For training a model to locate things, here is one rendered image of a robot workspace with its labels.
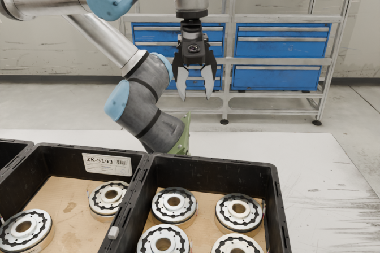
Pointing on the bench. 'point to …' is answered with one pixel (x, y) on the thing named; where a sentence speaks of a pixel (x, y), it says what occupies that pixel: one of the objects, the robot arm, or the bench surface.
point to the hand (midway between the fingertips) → (195, 96)
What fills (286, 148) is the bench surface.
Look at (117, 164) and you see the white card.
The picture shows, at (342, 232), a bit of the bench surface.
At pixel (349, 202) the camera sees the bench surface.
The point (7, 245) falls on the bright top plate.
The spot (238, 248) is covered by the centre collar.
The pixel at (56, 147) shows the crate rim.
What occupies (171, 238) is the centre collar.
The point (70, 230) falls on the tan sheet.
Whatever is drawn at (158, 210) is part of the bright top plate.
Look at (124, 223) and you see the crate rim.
